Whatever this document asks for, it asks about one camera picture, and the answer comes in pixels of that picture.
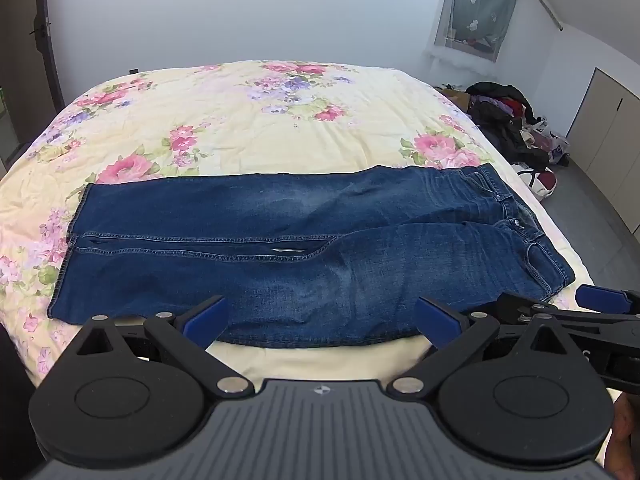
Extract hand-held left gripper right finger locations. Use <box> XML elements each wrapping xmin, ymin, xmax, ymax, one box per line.
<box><xmin>387</xmin><ymin>296</ymin><xmax>582</xmax><ymax>396</ymax></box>

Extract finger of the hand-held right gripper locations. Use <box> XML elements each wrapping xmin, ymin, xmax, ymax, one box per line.
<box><xmin>575</xmin><ymin>284</ymin><xmax>640</xmax><ymax>315</ymax></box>
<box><xmin>496</xmin><ymin>291</ymin><xmax>559</xmax><ymax>327</ymax></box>

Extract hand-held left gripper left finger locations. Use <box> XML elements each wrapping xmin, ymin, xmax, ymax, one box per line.
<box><xmin>75</xmin><ymin>296</ymin><xmax>253</xmax><ymax>396</ymax></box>

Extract blue denim pants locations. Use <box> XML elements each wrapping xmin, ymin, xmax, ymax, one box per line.
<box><xmin>47</xmin><ymin>162</ymin><xmax>577</xmax><ymax>350</ymax></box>

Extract person's right hand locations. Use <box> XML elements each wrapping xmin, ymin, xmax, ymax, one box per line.
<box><xmin>604</xmin><ymin>394</ymin><xmax>640</xmax><ymax>480</ymax></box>

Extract beige cabinet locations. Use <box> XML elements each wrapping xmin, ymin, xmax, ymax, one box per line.
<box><xmin>566</xmin><ymin>66</ymin><xmax>640</xmax><ymax>235</ymax></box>

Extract pile of dark clothes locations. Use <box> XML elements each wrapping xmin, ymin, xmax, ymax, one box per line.
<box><xmin>466</xmin><ymin>81</ymin><xmax>572</xmax><ymax>172</ymax></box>

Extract floral bed sheet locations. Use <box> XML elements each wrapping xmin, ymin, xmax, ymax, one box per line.
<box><xmin>0</xmin><ymin>60</ymin><xmax>595</xmax><ymax>391</ymax></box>

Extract cardboard box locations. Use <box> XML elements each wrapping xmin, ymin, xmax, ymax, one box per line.
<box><xmin>434</xmin><ymin>85</ymin><xmax>472</xmax><ymax>112</ymax></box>

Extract grey printed window curtain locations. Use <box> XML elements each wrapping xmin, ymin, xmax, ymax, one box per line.
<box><xmin>431</xmin><ymin>0</ymin><xmax>524</xmax><ymax>64</ymax></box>

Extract dark door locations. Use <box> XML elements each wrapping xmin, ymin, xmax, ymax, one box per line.
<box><xmin>0</xmin><ymin>0</ymin><xmax>67</xmax><ymax>171</ymax></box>

